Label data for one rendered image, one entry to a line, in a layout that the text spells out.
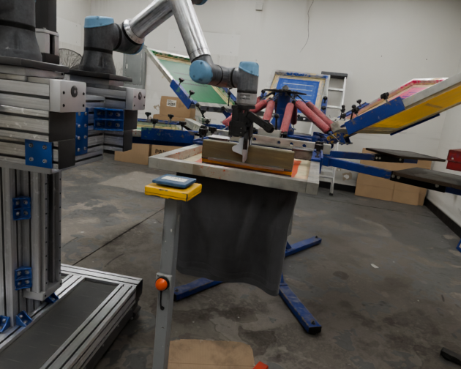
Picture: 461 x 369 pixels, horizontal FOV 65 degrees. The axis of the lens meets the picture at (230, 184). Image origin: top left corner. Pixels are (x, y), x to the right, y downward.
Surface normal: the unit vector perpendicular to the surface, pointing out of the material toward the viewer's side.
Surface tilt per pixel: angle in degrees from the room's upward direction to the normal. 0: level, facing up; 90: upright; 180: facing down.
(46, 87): 90
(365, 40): 90
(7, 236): 90
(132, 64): 90
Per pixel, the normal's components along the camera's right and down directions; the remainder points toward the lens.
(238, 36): -0.24, 0.20
